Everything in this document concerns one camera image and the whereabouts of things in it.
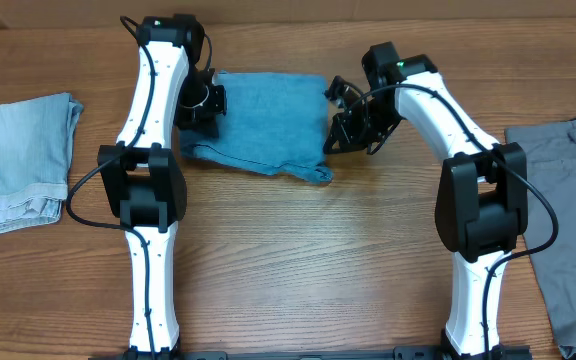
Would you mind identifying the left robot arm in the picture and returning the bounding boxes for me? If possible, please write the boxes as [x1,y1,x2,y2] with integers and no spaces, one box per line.
[98,14,227,359]

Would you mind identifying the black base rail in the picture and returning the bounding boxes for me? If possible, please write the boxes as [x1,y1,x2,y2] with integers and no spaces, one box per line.
[89,346,533,360]

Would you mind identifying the grey trousers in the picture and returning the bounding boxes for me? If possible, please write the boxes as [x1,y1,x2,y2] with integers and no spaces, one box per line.
[505,119,576,359]

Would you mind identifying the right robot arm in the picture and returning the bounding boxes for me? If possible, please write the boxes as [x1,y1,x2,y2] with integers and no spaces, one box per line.
[323,42,532,359]

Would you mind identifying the folded light blue jeans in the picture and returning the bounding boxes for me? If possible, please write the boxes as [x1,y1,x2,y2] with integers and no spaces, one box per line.
[0,93,84,235]

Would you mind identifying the blue denim jeans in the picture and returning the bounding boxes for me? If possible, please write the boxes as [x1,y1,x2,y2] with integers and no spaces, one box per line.
[179,72,334,184]

